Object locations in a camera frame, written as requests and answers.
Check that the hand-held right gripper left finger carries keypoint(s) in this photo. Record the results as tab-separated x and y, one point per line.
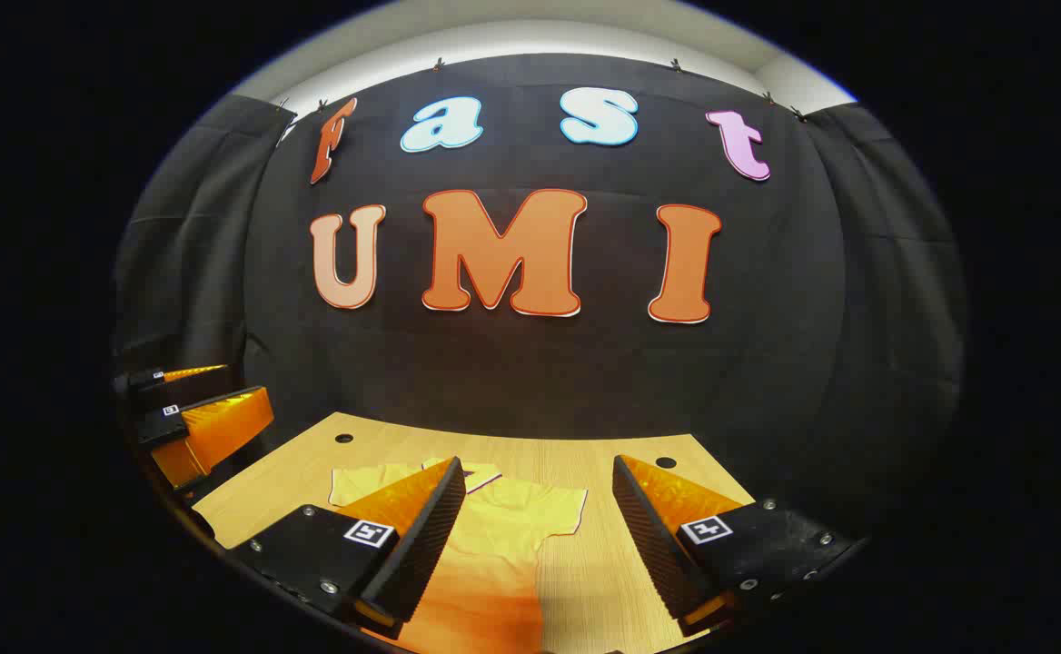
426	545

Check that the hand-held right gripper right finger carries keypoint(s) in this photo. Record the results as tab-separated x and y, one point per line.
649	545

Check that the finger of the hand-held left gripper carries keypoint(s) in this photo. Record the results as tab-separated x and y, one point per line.
194	389
222	427

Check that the orange polo T-shirt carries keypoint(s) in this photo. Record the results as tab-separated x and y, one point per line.
494	545

